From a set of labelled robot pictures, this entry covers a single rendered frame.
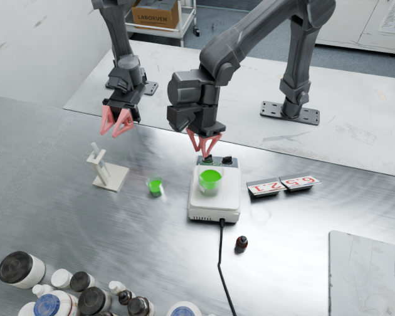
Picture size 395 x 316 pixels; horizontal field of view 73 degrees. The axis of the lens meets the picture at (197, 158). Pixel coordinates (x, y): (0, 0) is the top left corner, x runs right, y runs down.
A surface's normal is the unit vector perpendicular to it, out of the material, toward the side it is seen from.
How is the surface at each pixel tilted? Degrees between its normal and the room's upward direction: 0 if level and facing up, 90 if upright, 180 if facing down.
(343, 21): 90
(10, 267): 0
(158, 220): 0
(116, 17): 85
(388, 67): 0
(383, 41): 90
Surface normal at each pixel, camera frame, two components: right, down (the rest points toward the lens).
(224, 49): -0.44, -0.33
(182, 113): 0.60, 0.44
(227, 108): -0.02, -0.58
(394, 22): -0.27, 0.76
